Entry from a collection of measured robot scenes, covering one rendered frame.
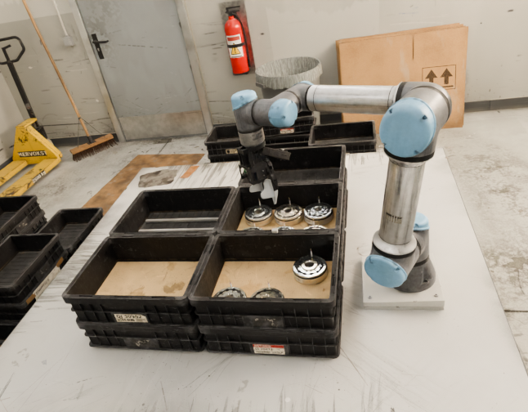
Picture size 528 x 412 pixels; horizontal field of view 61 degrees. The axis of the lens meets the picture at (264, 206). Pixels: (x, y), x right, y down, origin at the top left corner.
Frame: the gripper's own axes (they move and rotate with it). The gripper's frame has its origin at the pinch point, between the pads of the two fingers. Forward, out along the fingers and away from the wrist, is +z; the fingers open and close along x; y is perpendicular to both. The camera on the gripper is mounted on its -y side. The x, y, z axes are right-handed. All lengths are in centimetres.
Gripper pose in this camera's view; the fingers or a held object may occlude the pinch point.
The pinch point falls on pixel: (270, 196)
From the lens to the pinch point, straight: 145.6
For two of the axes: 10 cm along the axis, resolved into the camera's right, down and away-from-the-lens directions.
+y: -8.1, 4.2, -4.1
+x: 5.5, 3.2, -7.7
